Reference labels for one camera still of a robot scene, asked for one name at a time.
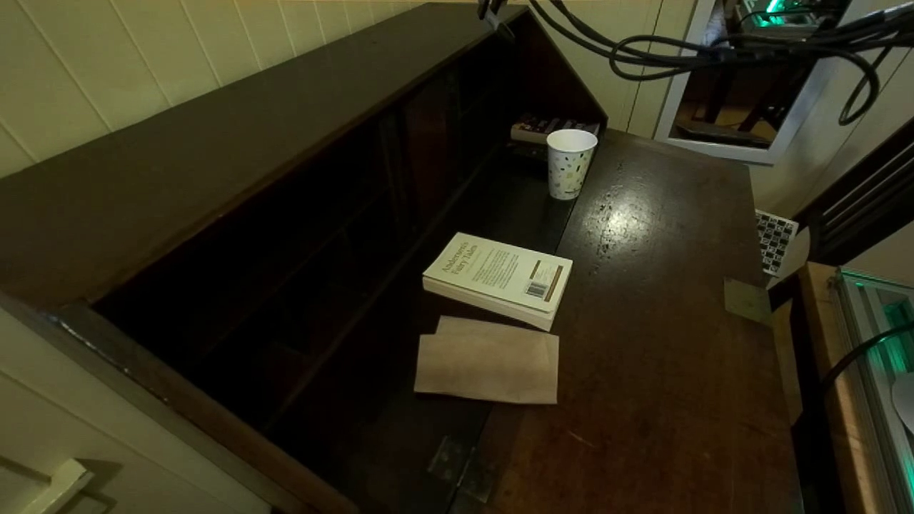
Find speckled white paper cup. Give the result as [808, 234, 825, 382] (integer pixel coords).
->
[545, 129, 598, 199]

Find white paperback book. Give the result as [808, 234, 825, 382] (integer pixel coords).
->
[424, 231, 573, 332]

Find dark John Grisham paperback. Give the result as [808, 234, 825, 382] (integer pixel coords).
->
[508, 115, 601, 145]

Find dark wooden secretary desk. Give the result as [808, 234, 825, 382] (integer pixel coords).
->
[0, 4, 799, 514]

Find small yellow sticky note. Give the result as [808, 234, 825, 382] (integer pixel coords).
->
[722, 281, 772, 326]

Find green lit electronics box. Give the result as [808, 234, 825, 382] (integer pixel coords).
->
[838, 272, 914, 514]

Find light wooden side table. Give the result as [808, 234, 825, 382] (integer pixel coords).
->
[792, 262, 895, 514]

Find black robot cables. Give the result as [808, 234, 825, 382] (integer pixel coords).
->
[473, 0, 914, 129]

